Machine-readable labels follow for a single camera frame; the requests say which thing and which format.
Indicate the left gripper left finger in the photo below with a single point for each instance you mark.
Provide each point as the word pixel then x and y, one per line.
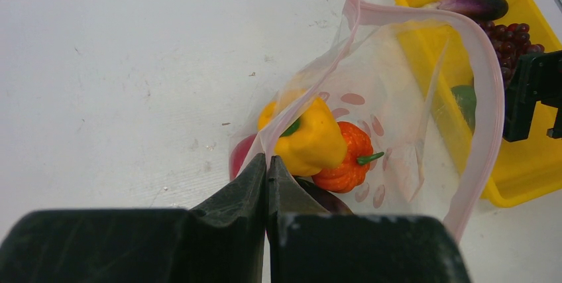
pixel 219 240

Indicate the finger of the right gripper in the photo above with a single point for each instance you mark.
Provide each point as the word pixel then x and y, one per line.
pixel 537 79

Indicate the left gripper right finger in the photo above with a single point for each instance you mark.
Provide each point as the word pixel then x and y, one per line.
pixel 310 244

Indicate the red grape bunch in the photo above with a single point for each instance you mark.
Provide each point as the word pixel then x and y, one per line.
pixel 510 43

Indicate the dark purple eggplant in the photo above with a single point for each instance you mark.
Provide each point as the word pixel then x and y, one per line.
pixel 324 198

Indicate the green orange mango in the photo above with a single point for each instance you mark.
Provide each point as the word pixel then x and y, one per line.
pixel 466 99

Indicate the small orange pumpkin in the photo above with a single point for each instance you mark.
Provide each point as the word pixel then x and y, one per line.
pixel 353 169

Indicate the red tomato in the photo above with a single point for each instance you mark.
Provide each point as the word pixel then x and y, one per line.
pixel 238 156

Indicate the yellow plastic tray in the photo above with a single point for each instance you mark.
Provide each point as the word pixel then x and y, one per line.
pixel 524 170

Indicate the yellow bell pepper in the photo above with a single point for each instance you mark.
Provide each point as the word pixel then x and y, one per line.
pixel 311 143

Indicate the clear zip top bag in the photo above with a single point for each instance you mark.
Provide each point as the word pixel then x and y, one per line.
pixel 366 78

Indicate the long purple eggplant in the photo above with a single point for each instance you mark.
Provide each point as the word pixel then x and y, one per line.
pixel 480 10

